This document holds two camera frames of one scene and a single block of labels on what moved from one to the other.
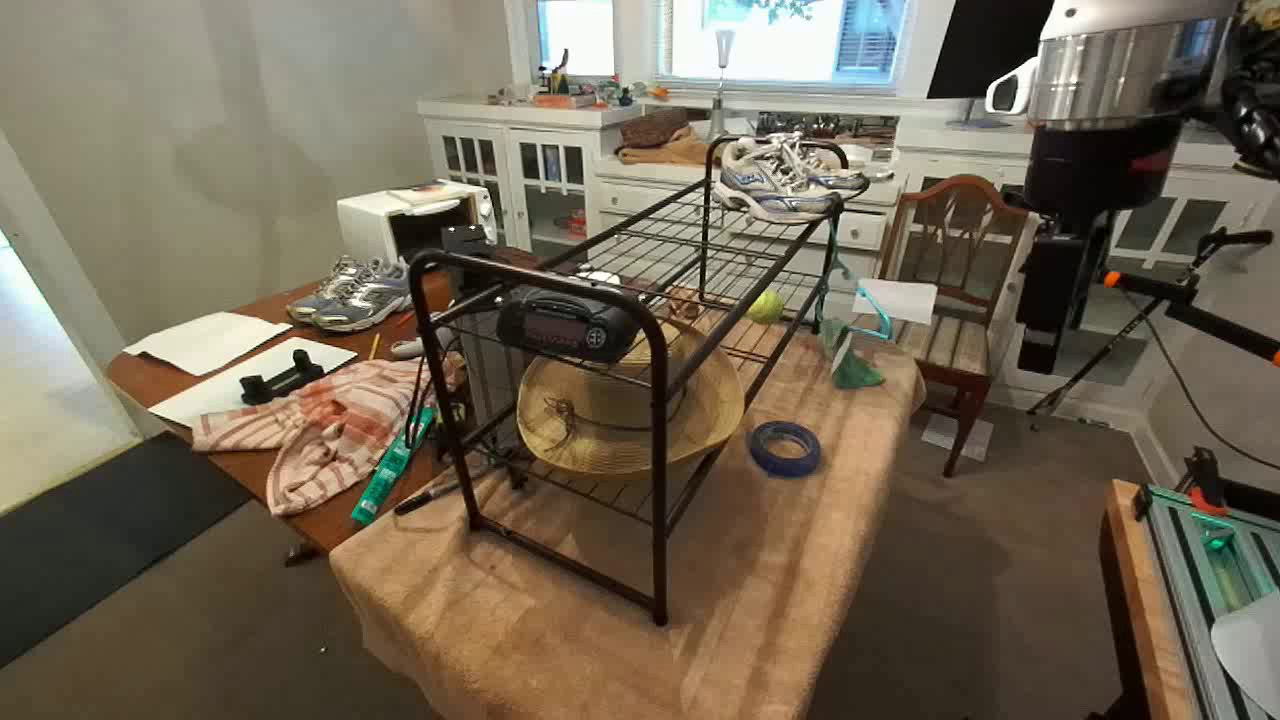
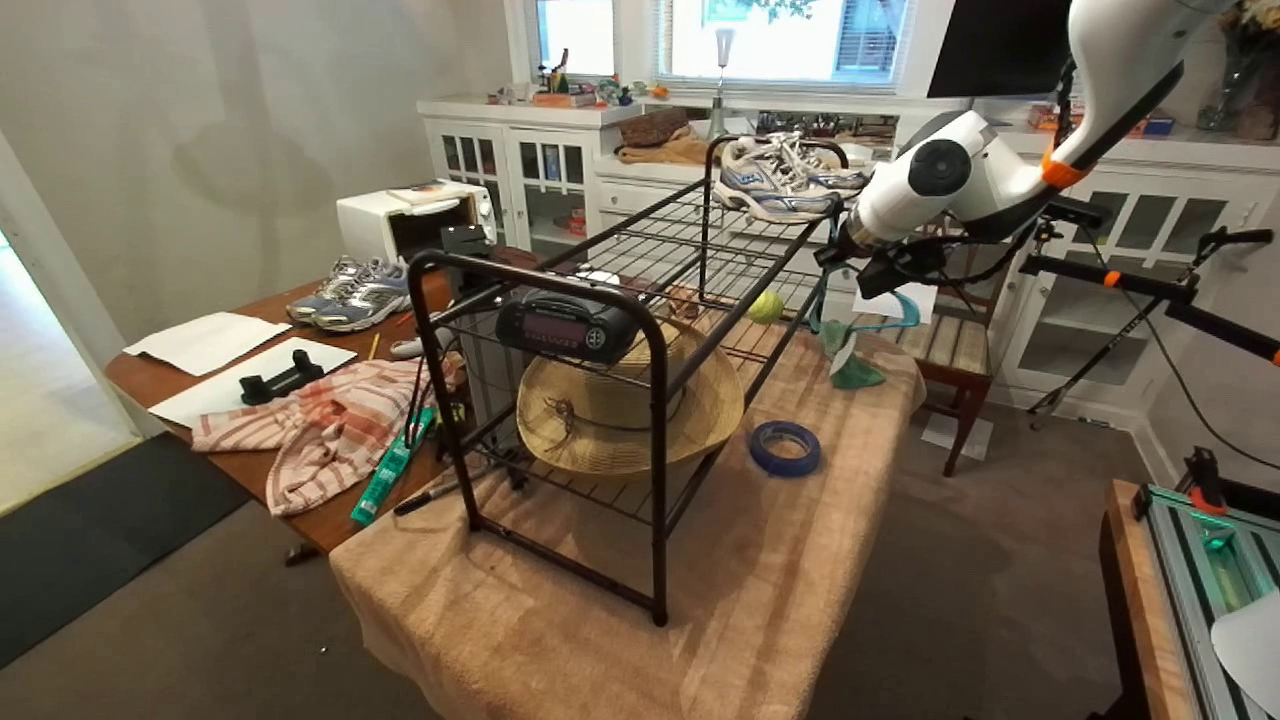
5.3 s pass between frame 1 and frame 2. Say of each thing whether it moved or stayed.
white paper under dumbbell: stayed
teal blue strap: moved
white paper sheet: stayed
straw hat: stayed
